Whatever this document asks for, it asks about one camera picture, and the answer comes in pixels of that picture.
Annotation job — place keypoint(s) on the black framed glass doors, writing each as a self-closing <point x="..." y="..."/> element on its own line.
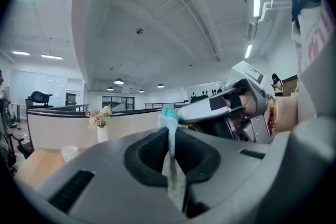
<point x="118" y="102"/>

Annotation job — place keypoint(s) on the white shirt pink print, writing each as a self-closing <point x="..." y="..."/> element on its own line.
<point x="312" y="34"/>

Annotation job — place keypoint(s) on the ceiling smoke detector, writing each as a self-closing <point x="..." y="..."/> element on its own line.
<point x="139" y="31"/>

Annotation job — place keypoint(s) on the person's right forearm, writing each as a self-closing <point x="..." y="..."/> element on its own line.
<point x="288" y="112"/>

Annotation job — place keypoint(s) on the ceiling air conditioner unit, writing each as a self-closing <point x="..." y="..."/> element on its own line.
<point x="252" y="31"/>

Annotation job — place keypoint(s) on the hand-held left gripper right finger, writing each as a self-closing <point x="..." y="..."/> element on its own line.
<point x="231" y="173"/>

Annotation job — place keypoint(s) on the black metal railing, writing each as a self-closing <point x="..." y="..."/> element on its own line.
<point x="162" y="103"/>

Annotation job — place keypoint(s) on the white ceramic vase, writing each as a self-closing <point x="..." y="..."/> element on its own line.
<point x="102" y="135"/>

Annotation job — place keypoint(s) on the pink flower bouquet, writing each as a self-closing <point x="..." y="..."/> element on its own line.
<point x="99" y="118"/>

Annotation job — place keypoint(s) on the white mug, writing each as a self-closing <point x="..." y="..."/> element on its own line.
<point x="69" y="152"/>

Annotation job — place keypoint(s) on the group of black wall decals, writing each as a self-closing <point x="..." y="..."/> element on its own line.
<point x="199" y="97"/>

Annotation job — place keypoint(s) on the black office chair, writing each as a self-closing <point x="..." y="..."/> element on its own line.
<point x="25" y="148"/>
<point x="39" y="98"/>

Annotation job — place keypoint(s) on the person's right hand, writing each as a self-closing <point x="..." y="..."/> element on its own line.
<point x="248" y="105"/>

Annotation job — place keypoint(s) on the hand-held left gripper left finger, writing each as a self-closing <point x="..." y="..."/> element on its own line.
<point x="110" y="165"/>

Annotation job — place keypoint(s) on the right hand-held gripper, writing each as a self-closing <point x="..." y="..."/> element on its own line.
<point x="246" y="72"/>

